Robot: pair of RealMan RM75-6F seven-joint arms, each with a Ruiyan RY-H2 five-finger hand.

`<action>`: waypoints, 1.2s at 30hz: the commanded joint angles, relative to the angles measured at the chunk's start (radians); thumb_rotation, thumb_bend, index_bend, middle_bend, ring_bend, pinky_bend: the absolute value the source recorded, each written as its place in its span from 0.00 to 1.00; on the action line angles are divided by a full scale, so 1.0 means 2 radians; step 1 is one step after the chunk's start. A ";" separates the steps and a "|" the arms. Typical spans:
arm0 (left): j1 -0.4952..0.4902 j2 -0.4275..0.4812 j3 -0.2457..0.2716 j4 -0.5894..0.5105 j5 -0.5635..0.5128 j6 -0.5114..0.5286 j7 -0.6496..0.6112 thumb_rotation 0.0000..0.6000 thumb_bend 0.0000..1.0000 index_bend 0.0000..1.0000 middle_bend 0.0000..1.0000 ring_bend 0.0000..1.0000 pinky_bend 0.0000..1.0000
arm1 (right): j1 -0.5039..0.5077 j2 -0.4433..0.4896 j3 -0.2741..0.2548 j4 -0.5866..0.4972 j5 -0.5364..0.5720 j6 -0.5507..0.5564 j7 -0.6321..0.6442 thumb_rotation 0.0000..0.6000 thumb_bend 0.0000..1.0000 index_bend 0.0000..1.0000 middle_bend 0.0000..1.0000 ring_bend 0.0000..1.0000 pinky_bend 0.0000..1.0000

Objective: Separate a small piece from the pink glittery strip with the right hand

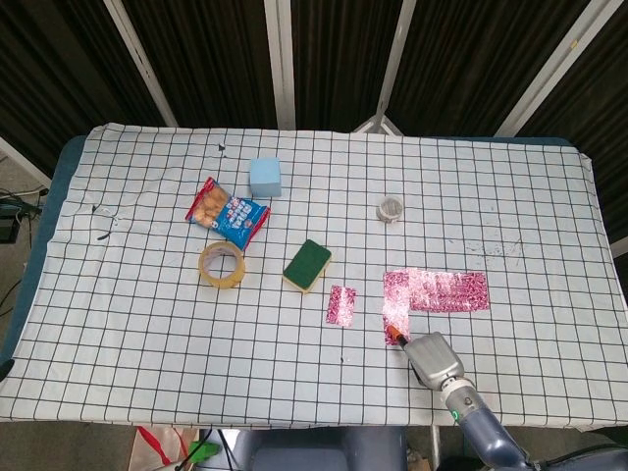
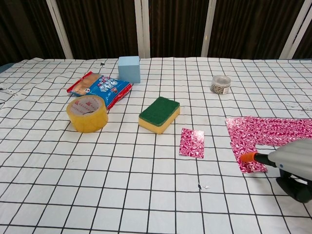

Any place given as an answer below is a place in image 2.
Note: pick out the yellow packing tape roll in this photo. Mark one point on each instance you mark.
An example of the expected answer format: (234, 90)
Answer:
(95, 122)

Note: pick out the pink patterned wrapper strip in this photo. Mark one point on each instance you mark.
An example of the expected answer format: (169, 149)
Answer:
(268, 129)

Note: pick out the red blue snack bag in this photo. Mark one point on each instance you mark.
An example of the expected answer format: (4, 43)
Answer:
(107, 86)

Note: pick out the dark brown curtain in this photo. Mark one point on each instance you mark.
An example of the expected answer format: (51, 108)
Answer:
(102, 26)

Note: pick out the green yellow sponge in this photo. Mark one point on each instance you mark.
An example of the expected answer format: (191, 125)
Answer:
(158, 111)

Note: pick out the white black checkered tablecloth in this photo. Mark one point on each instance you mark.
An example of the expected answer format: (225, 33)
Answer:
(122, 190)

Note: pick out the light blue foam cube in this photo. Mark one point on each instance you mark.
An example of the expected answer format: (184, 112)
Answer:
(129, 69)

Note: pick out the clear jar of clips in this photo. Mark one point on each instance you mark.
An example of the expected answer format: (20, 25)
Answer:
(220, 85)

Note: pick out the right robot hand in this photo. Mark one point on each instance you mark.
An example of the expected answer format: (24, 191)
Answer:
(292, 153)

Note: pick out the white double frame post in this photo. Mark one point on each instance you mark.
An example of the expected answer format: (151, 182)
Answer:
(142, 29)

